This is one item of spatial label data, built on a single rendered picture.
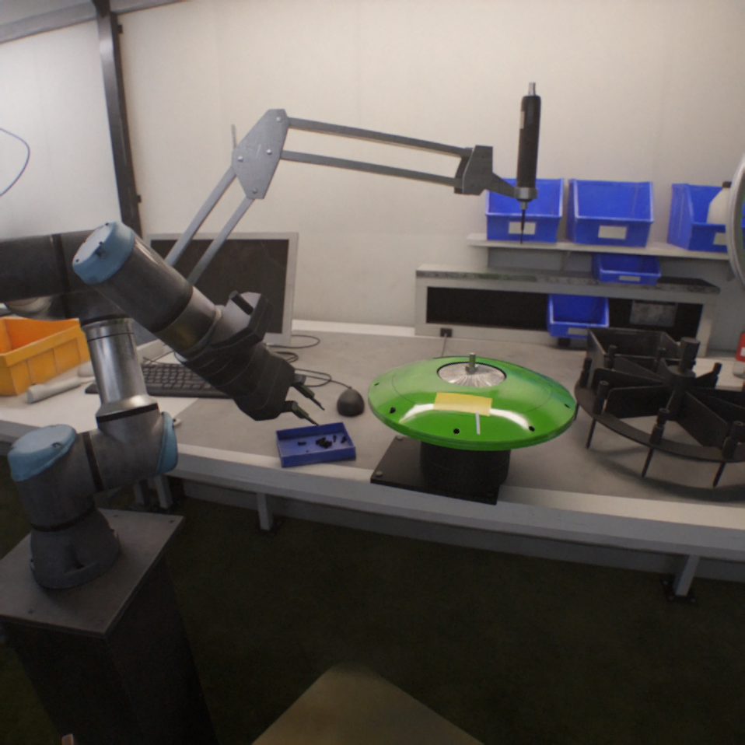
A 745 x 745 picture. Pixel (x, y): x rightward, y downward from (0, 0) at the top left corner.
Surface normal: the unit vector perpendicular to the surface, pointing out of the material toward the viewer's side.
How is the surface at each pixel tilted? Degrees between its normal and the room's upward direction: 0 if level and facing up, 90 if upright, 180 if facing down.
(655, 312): 90
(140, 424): 70
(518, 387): 8
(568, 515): 90
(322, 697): 0
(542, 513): 90
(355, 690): 0
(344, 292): 90
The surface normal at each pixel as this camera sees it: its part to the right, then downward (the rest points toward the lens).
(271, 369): 0.81, -0.16
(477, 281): -0.26, 0.35
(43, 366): 0.98, 0.12
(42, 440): -0.07, -0.91
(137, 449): 0.50, -0.07
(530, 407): 0.18, -0.77
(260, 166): 0.18, 0.36
